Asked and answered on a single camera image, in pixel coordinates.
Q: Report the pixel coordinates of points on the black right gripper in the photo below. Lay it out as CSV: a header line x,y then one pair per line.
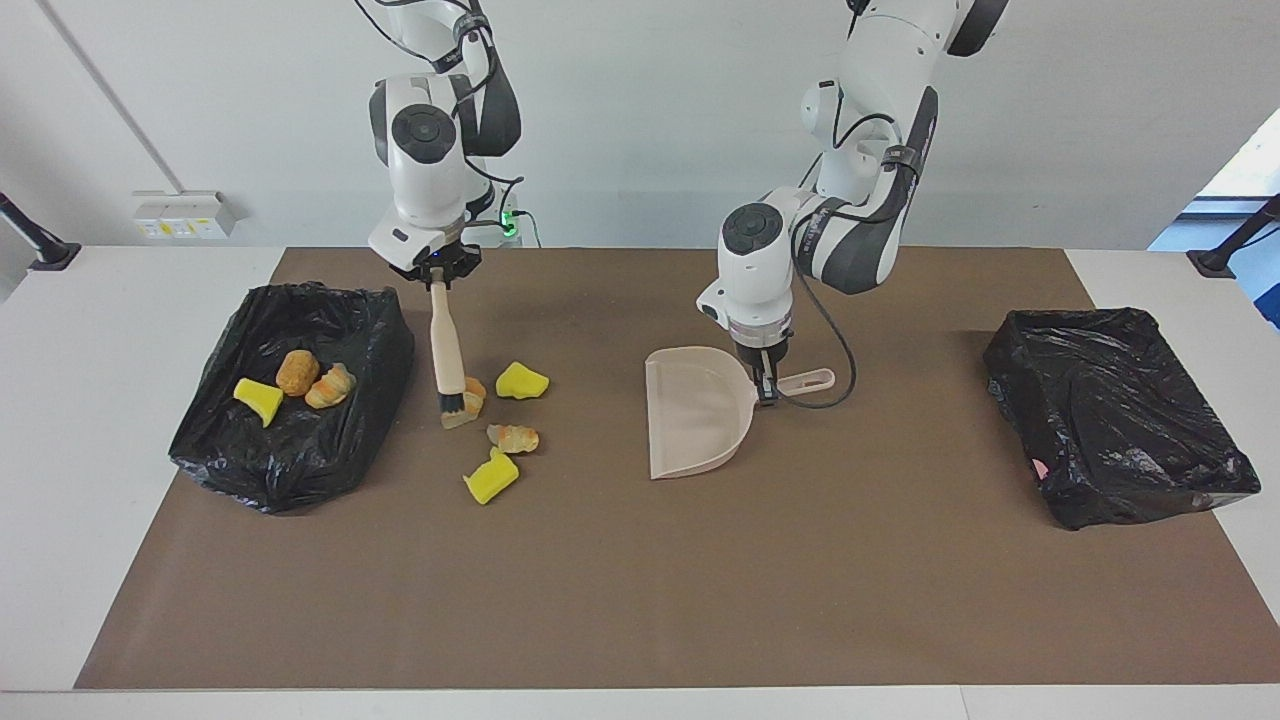
x,y
440,265

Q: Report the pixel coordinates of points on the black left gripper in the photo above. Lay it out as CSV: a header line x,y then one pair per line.
x,y
762,350

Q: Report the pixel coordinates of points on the beige hand brush black bristles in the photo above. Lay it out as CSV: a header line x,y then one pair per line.
x,y
447,350

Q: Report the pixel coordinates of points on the beige plastic dustpan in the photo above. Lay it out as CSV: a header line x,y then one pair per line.
x,y
695,420

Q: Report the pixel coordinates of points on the striped sliced bread toy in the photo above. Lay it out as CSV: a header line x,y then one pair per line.
x,y
472,400

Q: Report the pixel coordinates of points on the yellow sponge piece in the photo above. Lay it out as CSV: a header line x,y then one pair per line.
x,y
520,382
258,398
490,480

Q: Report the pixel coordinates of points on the pale crusty bread toy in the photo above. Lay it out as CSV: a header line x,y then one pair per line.
x,y
330,387

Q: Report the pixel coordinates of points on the brown bread roll toy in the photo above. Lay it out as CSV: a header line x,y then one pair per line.
x,y
297,372

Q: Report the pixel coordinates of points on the small striped croissant toy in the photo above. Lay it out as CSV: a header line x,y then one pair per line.
x,y
515,438

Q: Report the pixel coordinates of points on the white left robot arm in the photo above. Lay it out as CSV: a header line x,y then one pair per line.
x,y
760,270

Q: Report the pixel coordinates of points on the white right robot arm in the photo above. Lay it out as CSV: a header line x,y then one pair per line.
x,y
430,170

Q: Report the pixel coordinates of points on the black bag lined bin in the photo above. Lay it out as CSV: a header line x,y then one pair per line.
x,y
290,460

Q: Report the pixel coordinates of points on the black bag bin pink spot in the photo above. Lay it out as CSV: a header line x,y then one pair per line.
x,y
1110,420

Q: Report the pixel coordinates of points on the brown table mat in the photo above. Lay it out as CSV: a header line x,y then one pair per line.
x,y
640,620

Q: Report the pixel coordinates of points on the bright window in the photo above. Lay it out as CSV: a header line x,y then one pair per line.
x,y
1250,170

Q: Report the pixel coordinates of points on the white wall socket box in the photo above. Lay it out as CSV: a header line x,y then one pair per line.
x,y
180,215

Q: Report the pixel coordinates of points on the white wall conduit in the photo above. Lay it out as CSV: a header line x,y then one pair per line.
x,y
102,90

